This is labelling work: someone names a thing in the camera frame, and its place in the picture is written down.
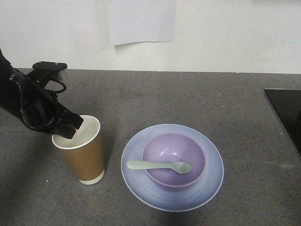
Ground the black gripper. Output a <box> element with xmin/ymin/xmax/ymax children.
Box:
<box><xmin>0</xmin><ymin>55</ymin><xmax>84</xmax><ymax>139</ymax></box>

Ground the brown paper coffee cup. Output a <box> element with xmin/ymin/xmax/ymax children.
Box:
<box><xmin>52</xmin><ymin>115</ymin><xmax>105</xmax><ymax>185</ymax></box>

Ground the purple plastic bowl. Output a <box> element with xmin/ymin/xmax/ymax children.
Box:
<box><xmin>142</xmin><ymin>132</ymin><xmax>206</xmax><ymax>188</ymax></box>

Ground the light green plastic spoon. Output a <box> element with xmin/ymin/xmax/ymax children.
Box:
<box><xmin>126</xmin><ymin>160</ymin><xmax>192</xmax><ymax>175</ymax></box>

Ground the light blue plate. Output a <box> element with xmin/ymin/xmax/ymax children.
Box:
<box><xmin>121</xmin><ymin>124</ymin><xmax>224</xmax><ymax>212</ymax></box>

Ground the white paper sheet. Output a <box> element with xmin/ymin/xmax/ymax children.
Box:
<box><xmin>107</xmin><ymin>0</ymin><xmax>177</xmax><ymax>46</ymax></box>

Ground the black glass gas cooktop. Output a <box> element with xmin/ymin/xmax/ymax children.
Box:
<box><xmin>264</xmin><ymin>88</ymin><xmax>301</xmax><ymax>160</ymax></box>

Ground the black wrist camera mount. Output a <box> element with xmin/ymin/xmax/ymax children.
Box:
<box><xmin>27</xmin><ymin>61</ymin><xmax>67</xmax><ymax>88</ymax></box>

